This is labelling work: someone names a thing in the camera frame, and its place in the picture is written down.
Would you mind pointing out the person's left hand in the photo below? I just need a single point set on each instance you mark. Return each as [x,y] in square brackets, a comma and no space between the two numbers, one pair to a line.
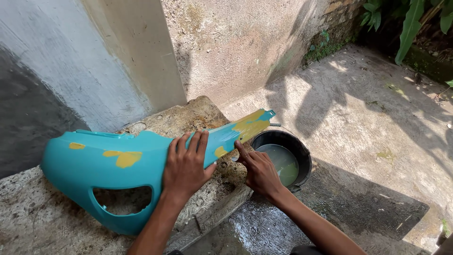
[184,170]

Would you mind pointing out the person's right hand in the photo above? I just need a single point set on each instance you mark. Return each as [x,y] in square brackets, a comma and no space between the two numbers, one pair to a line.
[262,173]

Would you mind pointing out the teal motorcycle body panel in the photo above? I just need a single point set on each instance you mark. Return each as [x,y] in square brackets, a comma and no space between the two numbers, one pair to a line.
[116,166]

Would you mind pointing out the black water bucket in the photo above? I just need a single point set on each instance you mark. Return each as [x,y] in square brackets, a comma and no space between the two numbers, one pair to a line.
[283,159]

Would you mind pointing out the concrete slab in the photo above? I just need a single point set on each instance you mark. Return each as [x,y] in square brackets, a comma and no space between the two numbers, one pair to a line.
[124,177]

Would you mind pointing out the green leafy plants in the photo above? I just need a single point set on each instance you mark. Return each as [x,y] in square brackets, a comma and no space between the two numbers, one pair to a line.
[407,24]

